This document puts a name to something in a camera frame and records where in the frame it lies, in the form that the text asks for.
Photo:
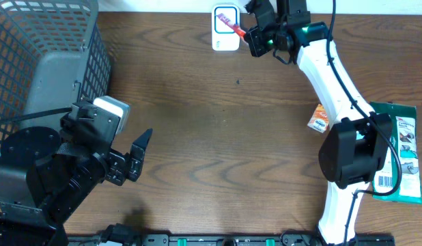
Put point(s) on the grey plastic mesh basket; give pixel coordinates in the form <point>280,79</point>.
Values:
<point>51,55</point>

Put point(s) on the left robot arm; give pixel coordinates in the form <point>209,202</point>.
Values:
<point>46,174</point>

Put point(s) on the green white wipes packet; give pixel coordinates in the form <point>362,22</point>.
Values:
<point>404,138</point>

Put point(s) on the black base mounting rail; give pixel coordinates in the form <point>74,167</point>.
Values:
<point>123,235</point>

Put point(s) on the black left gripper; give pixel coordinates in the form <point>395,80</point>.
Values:
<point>119,167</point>

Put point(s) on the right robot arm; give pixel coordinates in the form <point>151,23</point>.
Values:
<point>358,141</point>

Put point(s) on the white barcode scanner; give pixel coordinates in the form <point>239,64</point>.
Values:
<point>223,37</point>

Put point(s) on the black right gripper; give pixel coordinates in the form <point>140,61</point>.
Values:
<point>256,36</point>

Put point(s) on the red snack stick sachet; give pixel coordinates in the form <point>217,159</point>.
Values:
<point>234,27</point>

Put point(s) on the orange small carton box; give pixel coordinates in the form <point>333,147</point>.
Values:
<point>319,120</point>

